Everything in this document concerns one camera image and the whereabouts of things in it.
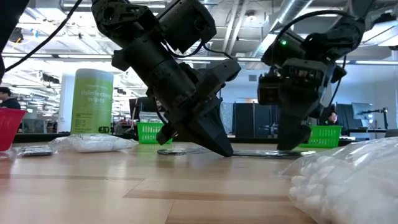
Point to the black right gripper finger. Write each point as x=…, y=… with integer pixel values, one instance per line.
x=290, y=130

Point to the green disinfecting wipes canister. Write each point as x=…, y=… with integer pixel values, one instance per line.
x=91, y=102

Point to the red plastic basket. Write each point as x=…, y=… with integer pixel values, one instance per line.
x=9, y=127

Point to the black partition panel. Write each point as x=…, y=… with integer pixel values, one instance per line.
x=245, y=119

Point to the silver ribbed ceiling duct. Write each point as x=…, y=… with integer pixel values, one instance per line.
x=292, y=9

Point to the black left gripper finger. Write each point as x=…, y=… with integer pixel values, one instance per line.
x=211, y=133
x=166, y=135

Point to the grey background monitor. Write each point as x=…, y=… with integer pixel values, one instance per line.
x=362, y=110

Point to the long horizontal light bar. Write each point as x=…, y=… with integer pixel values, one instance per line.
x=77, y=56

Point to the black aluminium table frame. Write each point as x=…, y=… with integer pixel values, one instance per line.
x=43, y=137

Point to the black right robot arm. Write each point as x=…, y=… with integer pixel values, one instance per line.
x=339, y=37

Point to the black jointed arm stand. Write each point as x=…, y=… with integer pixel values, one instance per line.
x=385, y=116

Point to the dark comb in clear sleeve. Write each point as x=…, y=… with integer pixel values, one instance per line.
x=35, y=151

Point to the black background monitor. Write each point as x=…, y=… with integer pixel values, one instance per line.
x=141, y=107

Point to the clear bag of cotton balls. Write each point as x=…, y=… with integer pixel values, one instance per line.
x=348, y=186
x=149, y=116
x=93, y=143

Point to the green plastic basket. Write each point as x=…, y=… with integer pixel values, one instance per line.
x=149, y=132
x=325, y=135

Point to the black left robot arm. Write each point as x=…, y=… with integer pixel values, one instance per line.
x=121, y=15

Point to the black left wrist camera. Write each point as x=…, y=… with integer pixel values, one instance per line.
x=186, y=21

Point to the black comb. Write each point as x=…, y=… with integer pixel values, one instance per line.
x=267, y=154

